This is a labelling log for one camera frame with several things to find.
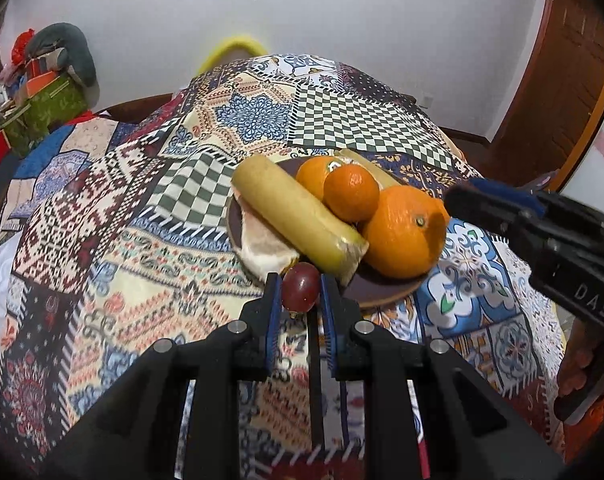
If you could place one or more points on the brown wooden door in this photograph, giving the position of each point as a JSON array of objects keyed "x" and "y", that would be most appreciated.
[{"x": 557, "y": 85}]

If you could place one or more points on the person's right hand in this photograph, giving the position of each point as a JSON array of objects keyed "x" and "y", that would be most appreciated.
[{"x": 577, "y": 355}]

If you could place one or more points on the large orange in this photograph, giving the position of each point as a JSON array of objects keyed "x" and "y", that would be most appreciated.
[{"x": 407, "y": 235}]

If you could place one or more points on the patchwork printed blanket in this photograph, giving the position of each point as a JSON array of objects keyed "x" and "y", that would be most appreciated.
[{"x": 131, "y": 240}]

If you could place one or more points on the red grape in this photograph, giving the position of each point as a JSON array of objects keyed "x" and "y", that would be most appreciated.
[{"x": 299, "y": 287}]

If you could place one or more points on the small orange box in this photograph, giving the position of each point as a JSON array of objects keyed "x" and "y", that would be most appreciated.
[{"x": 40, "y": 83}]

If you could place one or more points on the person's right forearm orange sleeve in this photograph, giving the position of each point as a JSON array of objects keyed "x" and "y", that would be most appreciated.
[{"x": 599, "y": 410}]

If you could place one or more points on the small tangerine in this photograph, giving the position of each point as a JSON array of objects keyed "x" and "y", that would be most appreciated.
[{"x": 352, "y": 192}]

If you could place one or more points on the red fabric flower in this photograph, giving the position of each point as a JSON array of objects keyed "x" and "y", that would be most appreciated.
[{"x": 22, "y": 47}]

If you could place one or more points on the grey plush pillow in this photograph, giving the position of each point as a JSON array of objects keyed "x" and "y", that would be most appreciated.
[{"x": 71, "y": 50}]

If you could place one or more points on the medium orange with sticker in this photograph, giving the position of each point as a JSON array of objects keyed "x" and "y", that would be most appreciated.
[{"x": 312, "y": 177}]

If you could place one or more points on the yellow-green sugarcane piece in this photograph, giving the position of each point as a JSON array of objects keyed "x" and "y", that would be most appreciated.
[
  {"x": 287, "y": 205},
  {"x": 377, "y": 172}
]

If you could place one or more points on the green patterned box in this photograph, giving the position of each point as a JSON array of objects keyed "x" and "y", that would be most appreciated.
[{"x": 46, "y": 115}]

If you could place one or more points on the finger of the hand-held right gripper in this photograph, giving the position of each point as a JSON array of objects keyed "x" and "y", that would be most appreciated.
[
  {"x": 512, "y": 194},
  {"x": 482, "y": 210}
]

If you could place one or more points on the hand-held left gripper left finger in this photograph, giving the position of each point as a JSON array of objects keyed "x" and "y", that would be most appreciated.
[{"x": 273, "y": 325}]

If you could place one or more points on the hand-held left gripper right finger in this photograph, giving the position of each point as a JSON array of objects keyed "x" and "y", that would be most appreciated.
[{"x": 328, "y": 325}]

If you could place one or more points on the white wall socket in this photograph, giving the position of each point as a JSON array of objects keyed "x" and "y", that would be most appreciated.
[{"x": 425, "y": 101}]

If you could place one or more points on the dark purple round plate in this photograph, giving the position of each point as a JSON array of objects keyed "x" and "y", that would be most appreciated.
[{"x": 377, "y": 285}]

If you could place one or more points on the peeled pink pomelo segment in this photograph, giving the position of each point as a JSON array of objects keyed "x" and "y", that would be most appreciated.
[{"x": 262, "y": 245}]

